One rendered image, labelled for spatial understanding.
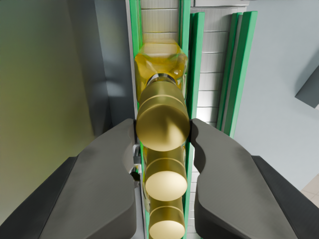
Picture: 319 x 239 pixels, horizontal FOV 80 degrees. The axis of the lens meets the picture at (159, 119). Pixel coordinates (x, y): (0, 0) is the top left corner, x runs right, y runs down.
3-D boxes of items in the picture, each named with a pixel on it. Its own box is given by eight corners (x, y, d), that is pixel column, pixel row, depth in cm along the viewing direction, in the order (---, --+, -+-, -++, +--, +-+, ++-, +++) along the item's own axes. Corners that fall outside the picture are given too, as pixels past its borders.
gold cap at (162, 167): (145, 137, 18) (142, 170, 14) (183, 137, 18) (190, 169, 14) (147, 167, 20) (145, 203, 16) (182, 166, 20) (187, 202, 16)
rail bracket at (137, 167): (116, 136, 47) (101, 176, 35) (144, 136, 47) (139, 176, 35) (117, 150, 48) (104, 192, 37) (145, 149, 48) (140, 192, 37)
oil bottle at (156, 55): (145, 37, 36) (129, 58, 17) (175, 37, 36) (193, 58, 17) (146, 68, 39) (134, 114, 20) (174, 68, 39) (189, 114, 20)
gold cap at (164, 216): (149, 182, 21) (146, 220, 17) (182, 182, 21) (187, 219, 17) (150, 205, 22) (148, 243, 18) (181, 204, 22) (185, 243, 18)
